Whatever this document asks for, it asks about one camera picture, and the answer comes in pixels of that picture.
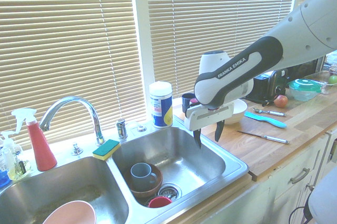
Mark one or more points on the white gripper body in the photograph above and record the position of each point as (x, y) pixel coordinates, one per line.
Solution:
(210, 116)

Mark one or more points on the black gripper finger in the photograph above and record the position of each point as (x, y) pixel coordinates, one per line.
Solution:
(197, 138)
(218, 132)

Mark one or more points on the silver table knife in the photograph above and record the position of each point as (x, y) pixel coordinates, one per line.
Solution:
(266, 137)

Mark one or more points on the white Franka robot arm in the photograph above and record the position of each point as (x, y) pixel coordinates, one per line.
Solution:
(263, 58)

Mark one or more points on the stainless steel double sink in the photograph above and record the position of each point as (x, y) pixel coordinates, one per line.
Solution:
(184, 155)

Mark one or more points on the turquoise serrated plastic knife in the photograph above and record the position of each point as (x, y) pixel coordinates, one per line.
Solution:
(266, 120)

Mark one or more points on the white sink hole cap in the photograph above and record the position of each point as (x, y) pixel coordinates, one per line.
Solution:
(141, 128)

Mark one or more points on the chrome sink sprayer head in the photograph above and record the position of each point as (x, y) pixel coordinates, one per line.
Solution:
(121, 129)

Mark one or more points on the beige window blind over sink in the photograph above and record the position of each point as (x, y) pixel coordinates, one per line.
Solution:
(65, 37)

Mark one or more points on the large white bowl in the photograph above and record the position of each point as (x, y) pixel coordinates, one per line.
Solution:
(238, 111)

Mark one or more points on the black mug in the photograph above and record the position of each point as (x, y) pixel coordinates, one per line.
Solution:
(187, 99)

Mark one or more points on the white wipes canister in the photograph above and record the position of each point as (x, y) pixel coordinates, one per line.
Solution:
(160, 105)

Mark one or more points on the brown wooden bowl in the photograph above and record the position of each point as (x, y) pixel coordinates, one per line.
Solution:
(158, 179)

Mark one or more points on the metal drain strainer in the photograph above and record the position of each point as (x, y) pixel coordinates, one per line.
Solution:
(171, 189)

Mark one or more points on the black toaster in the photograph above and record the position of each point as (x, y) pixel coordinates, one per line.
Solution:
(263, 87)

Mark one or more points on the grey mug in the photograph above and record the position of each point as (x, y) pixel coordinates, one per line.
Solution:
(140, 176)

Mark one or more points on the red apple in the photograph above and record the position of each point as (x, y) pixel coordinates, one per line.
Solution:
(280, 101)

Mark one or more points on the red cup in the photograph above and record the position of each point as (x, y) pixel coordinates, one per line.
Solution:
(159, 202)

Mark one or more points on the green and yellow sponge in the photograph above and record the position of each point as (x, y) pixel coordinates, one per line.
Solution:
(106, 149)

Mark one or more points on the clear container with green lid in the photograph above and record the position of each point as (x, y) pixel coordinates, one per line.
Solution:
(304, 90)

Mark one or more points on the beige window blind over counter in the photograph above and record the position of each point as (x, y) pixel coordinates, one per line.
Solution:
(210, 19)

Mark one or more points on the black microwave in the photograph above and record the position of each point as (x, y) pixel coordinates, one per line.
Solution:
(302, 70)

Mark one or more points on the chrome gooseneck faucet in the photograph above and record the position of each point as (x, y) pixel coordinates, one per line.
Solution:
(89, 108)

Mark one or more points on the clear plastic box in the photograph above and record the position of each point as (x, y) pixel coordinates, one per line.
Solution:
(322, 88)

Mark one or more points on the chrome faucet knob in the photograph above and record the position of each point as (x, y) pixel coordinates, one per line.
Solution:
(76, 149)

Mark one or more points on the green apple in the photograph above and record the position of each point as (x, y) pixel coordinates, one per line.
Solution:
(333, 79)

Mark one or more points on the pink bowl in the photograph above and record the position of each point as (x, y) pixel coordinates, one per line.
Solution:
(71, 213)

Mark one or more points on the red spray bottle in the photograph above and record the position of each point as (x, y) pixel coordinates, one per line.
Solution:
(40, 150)

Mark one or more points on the clear bottle with yellow liquid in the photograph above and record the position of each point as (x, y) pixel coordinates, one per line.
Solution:
(19, 168)

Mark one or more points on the clear pump soap bottle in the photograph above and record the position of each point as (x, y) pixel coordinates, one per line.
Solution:
(7, 150)

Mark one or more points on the blue liquid bottle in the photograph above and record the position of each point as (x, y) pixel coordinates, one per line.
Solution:
(3, 176)

